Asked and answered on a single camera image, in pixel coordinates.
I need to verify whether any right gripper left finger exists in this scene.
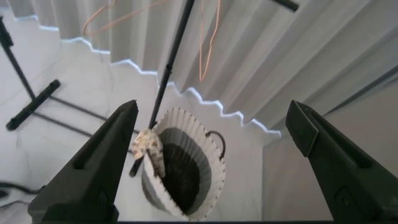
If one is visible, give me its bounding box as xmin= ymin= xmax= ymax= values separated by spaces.
xmin=27 ymin=99 xmax=139 ymax=224

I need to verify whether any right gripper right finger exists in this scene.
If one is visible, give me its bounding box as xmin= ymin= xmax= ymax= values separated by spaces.
xmin=285 ymin=100 xmax=398 ymax=224

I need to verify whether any white laundry basket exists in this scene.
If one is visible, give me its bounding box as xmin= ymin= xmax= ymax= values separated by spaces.
xmin=141 ymin=107 xmax=227 ymax=222

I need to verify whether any black clothes rack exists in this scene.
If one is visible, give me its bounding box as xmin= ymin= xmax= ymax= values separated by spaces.
xmin=0 ymin=0 xmax=300 ymax=179

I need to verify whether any cream printed garment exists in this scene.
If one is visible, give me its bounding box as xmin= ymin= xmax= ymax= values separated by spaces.
xmin=132 ymin=128 xmax=166 ymax=179

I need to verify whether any white curtain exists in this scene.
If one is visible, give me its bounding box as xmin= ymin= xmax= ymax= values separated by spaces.
xmin=7 ymin=0 xmax=398 ymax=138

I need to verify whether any black cable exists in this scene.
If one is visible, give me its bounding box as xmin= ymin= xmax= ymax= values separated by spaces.
xmin=0 ymin=181 xmax=44 ymax=196

